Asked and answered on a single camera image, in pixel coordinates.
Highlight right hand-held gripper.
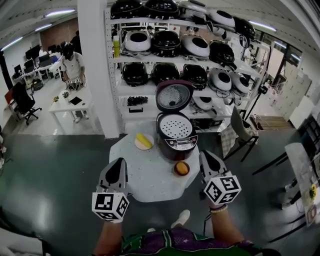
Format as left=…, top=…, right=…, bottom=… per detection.
left=198, top=149, right=243, bottom=206

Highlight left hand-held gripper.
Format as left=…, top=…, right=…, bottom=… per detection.
left=91, top=157, right=131, bottom=224

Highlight dark red rice cooker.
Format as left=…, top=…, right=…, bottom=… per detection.
left=155, top=79, right=199, bottom=161

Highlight white perforated steamer tray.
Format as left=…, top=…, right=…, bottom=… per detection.
left=159, top=116, right=194, bottom=140

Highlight person's left forearm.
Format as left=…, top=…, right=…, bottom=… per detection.
left=93, top=221, right=123, bottom=256

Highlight person's right forearm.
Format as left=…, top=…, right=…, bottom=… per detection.
left=208, top=208, right=245, bottom=247

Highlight orange fruit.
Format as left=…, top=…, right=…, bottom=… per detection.
left=176, top=161, right=188, bottom=175

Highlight beige checked cloth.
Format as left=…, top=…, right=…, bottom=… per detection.
left=219, top=124, right=241, bottom=158

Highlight round white table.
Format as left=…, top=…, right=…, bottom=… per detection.
left=109, top=133, right=201, bottom=203

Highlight corn cob on plate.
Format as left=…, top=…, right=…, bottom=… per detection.
left=134, top=133, right=155, bottom=151

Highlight orange in small bowl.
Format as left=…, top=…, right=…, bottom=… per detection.
left=173, top=160, right=191, bottom=177

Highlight yellow corn cob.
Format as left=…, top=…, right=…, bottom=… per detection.
left=135, top=132, right=154, bottom=149

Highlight black box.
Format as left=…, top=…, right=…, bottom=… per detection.
left=193, top=118, right=223, bottom=128

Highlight grey chair with black legs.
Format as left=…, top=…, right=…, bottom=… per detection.
left=223, top=106, right=260, bottom=162

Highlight wooden pallet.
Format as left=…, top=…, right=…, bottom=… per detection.
left=249, top=114, right=295, bottom=131

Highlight pile of small black parts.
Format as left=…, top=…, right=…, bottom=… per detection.
left=127, top=95, right=149, bottom=107

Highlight person's purple green jersey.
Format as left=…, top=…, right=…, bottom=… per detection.
left=91, top=227, right=283, bottom=256

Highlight small white table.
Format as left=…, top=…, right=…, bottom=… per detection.
left=48, top=87, right=97, bottom=135

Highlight marble table with black legs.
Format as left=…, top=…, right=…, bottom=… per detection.
left=252, top=142, right=320, bottom=227

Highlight black tripod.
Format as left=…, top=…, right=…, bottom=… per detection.
left=243, top=84, right=270, bottom=121

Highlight yellow sunflowers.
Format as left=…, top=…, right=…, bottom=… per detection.
left=307, top=184, right=318, bottom=201

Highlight grey locker cabinet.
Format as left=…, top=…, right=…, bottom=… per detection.
left=268, top=72, right=313, bottom=118

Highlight dark red booklet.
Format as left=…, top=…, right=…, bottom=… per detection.
left=306, top=204, right=318, bottom=225

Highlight white square pillar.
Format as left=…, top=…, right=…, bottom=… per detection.
left=77, top=0, right=121, bottom=139

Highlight white metal shelf rack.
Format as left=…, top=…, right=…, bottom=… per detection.
left=104, top=6, right=272, bottom=133

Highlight black office chair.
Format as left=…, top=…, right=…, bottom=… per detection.
left=11, top=81, right=43, bottom=126

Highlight yellow-green bottle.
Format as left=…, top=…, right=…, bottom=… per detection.
left=112, top=39, right=121, bottom=59

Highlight row of white office desks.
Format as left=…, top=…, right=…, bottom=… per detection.
left=12, top=61, right=63, bottom=83

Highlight orange desk panel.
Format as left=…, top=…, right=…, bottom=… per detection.
left=4, top=89, right=16, bottom=106

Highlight rows of domed appliances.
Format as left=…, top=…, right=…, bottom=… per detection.
left=109, top=0, right=257, bottom=111

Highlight row of black monitors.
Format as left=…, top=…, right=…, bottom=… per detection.
left=13, top=44, right=62, bottom=73

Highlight ceiling tube light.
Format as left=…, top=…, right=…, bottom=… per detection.
left=34, top=23, right=53, bottom=32
left=0, top=36, right=23, bottom=52
left=248, top=20, right=278, bottom=32
left=44, top=9, right=76, bottom=18

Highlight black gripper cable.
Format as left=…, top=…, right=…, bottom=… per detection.
left=202, top=212, right=212, bottom=236

